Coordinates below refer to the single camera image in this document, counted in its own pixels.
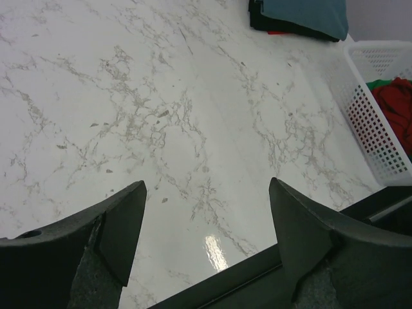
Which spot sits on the folded black t-shirt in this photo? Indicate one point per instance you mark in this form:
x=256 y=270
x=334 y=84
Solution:
x=265 y=24

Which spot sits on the white plastic laundry basket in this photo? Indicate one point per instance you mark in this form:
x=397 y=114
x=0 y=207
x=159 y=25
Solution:
x=369 y=61

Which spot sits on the green t-shirt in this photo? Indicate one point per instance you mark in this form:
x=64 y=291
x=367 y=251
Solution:
x=375 y=84

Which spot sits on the folded grey-blue t-shirt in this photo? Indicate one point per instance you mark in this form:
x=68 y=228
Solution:
x=327 y=17

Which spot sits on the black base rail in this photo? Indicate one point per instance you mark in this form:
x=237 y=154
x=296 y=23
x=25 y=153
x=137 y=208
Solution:
x=259 y=281

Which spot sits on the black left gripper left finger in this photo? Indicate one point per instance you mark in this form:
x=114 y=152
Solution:
x=82 y=261

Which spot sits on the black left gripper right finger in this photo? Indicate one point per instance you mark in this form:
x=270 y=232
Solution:
x=366 y=266

